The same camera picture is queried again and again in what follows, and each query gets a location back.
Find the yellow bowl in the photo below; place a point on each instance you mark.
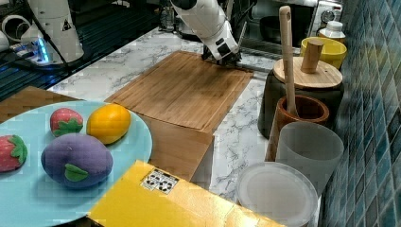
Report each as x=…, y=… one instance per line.
x=333, y=52

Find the white capped bottle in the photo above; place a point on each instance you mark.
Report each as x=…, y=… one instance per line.
x=333, y=30

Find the black pot in oven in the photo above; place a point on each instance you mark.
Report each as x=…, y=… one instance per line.
x=270, y=29

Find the oven door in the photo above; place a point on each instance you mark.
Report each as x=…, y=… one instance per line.
x=259, y=55

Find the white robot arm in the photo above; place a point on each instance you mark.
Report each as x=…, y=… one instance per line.
x=211, y=25

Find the wooden spatula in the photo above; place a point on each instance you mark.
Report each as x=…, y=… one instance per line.
x=287, y=52

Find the purple plush eggplant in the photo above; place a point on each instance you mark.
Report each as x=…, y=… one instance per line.
x=77, y=160

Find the clear plastic round lid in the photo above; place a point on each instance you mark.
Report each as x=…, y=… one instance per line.
x=279, y=192

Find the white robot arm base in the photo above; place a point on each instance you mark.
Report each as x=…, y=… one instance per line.
x=52, y=33

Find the frosted plastic cup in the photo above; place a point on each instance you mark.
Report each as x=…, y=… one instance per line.
x=312, y=149

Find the bamboo cutting board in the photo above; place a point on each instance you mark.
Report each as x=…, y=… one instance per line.
x=184, y=90

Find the brown wooden utensil holder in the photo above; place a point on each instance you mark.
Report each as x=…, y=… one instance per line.
x=309, y=109

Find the yellow plush lemon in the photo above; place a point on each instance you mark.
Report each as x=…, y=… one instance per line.
x=108, y=123

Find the dark jar with wooden lid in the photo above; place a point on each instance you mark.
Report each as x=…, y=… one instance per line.
x=325, y=85

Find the wooden block stand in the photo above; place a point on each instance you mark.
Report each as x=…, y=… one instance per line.
x=181, y=151

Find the yellow cardboard box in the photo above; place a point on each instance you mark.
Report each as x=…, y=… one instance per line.
x=146, y=196

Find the red plush strawberry at edge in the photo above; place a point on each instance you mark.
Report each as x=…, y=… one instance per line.
x=13, y=152

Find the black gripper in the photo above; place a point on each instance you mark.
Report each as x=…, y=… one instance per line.
x=229, y=60

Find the silver toaster oven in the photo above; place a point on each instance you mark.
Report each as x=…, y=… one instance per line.
x=307, y=16

